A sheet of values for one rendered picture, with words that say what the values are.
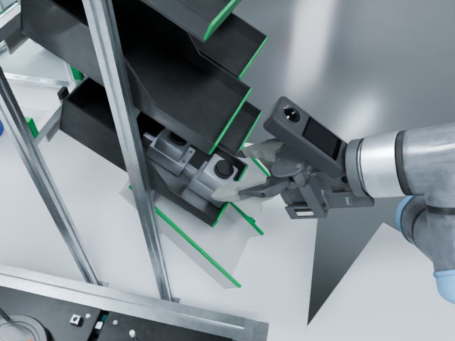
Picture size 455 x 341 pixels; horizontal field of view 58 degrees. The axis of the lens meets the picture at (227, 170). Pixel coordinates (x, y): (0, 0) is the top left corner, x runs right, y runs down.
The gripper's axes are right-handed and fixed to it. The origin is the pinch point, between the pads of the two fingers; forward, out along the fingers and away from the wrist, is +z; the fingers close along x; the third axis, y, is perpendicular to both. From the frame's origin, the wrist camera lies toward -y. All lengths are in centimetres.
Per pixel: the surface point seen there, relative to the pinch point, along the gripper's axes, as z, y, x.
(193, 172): 7.3, 0.3, 0.8
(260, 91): 112, 81, 189
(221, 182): 1.6, 1.5, -0.8
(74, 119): 15.9, -16.3, -4.6
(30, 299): 44.0, 10.0, -19.8
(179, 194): 7.4, 0.2, -4.1
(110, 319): 29.8, 18.3, -17.0
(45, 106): 93, -6, 39
